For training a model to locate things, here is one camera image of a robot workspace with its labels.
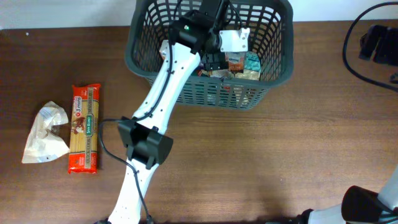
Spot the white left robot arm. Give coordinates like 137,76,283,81
106,1,233,224

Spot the tan snack bag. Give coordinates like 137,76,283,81
21,101,70,164

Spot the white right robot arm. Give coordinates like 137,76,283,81
289,25,397,224

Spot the grey plastic lattice basket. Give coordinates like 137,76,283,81
124,0,294,110

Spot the orange San Remo spaghetti pack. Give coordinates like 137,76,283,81
68,83,101,174

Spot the beige paper snack pouch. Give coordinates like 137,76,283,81
198,69,260,80

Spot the mint green wipes pack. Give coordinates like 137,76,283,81
244,52,261,72

